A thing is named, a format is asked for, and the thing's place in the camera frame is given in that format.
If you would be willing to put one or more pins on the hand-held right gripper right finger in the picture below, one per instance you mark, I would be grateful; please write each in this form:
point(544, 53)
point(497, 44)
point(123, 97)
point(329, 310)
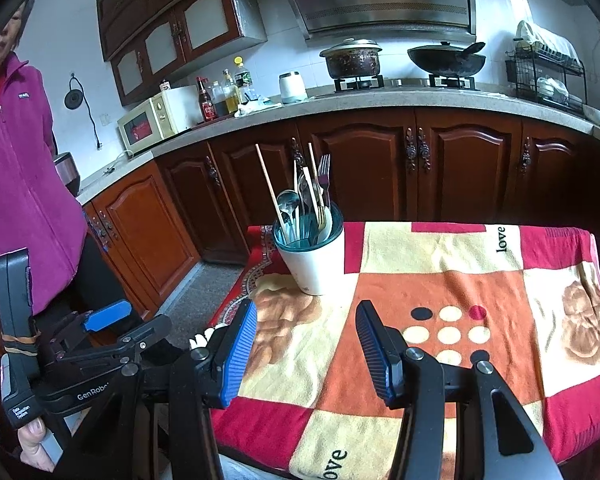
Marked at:
point(394, 385)

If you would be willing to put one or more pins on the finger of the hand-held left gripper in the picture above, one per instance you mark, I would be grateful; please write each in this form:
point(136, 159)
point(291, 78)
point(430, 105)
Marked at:
point(147, 335)
point(107, 316)

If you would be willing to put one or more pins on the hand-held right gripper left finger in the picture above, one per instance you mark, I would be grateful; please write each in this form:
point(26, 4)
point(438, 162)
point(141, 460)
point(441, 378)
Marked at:
point(237, 360)

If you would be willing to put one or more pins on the white utensil holder cup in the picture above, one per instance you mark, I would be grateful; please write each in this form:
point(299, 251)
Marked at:
point(315, 265)

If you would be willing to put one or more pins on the white ceramic spoon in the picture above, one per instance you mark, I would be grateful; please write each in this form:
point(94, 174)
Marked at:
point(325, 235)

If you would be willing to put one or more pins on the metal spoon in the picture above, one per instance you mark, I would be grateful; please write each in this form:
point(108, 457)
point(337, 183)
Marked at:
point(287, 201)
point(305, 195)

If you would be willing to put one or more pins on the dark metal fork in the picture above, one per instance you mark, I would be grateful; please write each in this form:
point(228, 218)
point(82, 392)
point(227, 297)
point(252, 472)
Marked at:
point(324, 175)

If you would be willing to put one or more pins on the person's left hand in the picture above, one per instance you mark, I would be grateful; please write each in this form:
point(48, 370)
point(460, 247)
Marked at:
point(32, 440)

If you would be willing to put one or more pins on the white crumpled cloth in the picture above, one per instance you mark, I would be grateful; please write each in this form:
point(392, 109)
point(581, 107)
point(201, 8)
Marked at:
point(202, 341)

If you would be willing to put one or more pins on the red patterned tablecloth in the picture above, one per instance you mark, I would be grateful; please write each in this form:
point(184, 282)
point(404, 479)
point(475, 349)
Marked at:
point(250, 280)

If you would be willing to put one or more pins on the printed patchwork blanket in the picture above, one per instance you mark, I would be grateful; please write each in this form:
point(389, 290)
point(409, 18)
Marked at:
point(430, 280)

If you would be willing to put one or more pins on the brown rice cooker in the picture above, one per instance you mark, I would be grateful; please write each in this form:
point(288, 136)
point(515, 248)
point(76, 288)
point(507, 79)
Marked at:
point(67, 172)

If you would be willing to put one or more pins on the person's body in purple jacket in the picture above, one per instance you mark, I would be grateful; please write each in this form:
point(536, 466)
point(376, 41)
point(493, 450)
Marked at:
point(20, 185)

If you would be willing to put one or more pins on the cream microwave oven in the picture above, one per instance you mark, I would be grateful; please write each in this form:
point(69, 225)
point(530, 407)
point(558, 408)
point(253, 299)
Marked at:
point(140, 130)

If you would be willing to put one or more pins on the wooden base cabinets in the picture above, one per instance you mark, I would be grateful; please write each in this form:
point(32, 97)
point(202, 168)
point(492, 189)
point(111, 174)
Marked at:
point(365, 160)

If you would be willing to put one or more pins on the dark sauce bottle red label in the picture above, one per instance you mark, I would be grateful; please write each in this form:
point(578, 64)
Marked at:
point(208, 107)

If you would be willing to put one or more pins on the small bottle with dark cap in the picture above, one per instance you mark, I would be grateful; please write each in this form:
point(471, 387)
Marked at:
point(165, 85)

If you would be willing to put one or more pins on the small clear bottle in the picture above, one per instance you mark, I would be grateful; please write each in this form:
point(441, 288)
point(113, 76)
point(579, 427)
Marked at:
point(218, 102)

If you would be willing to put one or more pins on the white rag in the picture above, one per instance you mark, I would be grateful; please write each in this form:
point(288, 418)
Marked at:
point(255, 109)

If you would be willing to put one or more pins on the yellow cap oil bottle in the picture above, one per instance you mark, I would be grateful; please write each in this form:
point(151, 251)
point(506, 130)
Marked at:
point(243, 80)

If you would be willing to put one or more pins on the white jar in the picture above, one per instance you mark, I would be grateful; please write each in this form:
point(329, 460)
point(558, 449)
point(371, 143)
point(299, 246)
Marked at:
point(292, 89)

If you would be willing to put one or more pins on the gas stove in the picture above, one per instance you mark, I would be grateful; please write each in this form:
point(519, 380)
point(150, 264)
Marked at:
point(405, 82)

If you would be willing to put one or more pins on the wooden upper cabinets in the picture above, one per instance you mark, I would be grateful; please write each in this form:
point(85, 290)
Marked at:
point(130, 5)

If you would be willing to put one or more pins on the dark cooking pot with lid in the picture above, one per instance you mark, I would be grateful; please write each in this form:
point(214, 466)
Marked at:
point(352, 62)

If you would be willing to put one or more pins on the black wok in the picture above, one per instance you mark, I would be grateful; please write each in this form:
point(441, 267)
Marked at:
point(445, 62)

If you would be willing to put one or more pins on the white bowl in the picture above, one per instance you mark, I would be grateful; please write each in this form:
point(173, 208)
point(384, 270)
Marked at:
point(594, 116)

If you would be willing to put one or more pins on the stack of white dishes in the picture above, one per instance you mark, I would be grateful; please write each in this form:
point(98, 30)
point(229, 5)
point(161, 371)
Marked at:
point(550, 87)

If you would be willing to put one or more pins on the black cooking ladle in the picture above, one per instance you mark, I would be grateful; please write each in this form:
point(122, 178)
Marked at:
point(472, 49)

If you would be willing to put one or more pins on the white cloth cover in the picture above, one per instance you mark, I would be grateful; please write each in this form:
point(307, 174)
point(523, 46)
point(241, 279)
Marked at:
point(545, 40)

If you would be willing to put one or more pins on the steel range hood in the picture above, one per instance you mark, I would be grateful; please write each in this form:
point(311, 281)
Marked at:
point(380, 5)

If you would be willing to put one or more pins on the black round wall device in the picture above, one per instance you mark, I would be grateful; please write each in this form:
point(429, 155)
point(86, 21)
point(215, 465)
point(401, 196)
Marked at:
point(74, 99)

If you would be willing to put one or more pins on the glass door wall cabinet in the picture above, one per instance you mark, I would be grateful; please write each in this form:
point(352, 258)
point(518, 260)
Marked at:
point(205, 25)

